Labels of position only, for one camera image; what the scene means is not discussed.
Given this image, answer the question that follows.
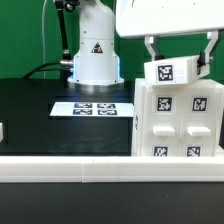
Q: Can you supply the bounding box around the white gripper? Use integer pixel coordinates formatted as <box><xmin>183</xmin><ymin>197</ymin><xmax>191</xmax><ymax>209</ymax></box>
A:
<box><xmin>116</xmin><ymin>0</ymin><xmax>224</xmax><ymax>67</ymax></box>

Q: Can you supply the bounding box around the white cabinet top block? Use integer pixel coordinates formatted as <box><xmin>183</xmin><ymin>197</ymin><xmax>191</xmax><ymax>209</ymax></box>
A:
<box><xmin>144</xmin><ymin>55</ymin><xmax>210</xmax><ymax>86</ymax></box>

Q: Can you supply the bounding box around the white cabinet body box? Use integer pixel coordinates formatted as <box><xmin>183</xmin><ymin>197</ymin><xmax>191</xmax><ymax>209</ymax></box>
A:
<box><xmin>131</xmin><ymin>79</ymin><xmax>224</xmax><ymax>157</ymax></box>

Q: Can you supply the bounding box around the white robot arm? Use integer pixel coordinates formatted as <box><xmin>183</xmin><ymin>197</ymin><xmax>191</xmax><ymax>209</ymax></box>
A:
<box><xmin>69</xmin><ymin>0</ymin><xmax>224</xmax><ymax>87</ymax></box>

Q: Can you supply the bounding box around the white marker base plate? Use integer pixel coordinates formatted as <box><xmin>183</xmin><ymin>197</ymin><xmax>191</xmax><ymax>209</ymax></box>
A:
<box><xmin>50</xmin><ymin>102</ymin><xmax>134</xmax><ymax>117</ymax></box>

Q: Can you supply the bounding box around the white thin cable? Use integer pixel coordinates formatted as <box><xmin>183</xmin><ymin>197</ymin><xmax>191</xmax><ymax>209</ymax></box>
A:
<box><xmin>41</xmin><ymin>0</ymin><xmax>48</xmax><ymax>80</ymax></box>

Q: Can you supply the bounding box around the black cable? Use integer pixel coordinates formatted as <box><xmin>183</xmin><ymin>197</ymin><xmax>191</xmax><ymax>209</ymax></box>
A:
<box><xmin>22</xmin><ymin>60</ymin><xmax>74</xmax><ymax>80</ymax></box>

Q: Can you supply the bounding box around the white L-shaped obstacle wall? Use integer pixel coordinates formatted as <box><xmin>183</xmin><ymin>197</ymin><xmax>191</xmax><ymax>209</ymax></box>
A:
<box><xmin>0</xmin><ymin>154</ymin><xmax>224</xmax><ymax>183</ymax></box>

